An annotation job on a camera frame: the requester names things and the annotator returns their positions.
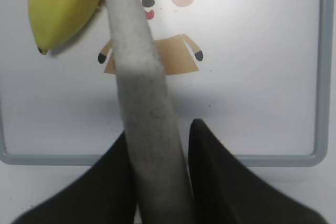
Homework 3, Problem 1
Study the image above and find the yellow plastic banana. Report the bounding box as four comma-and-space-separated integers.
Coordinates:
28, 0, 100, 55

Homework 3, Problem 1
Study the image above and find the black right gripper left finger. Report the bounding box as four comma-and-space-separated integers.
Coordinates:
14, 133, 137, 223

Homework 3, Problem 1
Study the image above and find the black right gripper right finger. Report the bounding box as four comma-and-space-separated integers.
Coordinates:
188, 119, 326, 223

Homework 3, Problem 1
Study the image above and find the white grey-rimmed cutting board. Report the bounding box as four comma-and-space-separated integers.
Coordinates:
1, 0, 334, 167

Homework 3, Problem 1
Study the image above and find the white-handled kitchen knife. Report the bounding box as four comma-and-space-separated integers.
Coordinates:
106, 0, 195, 223

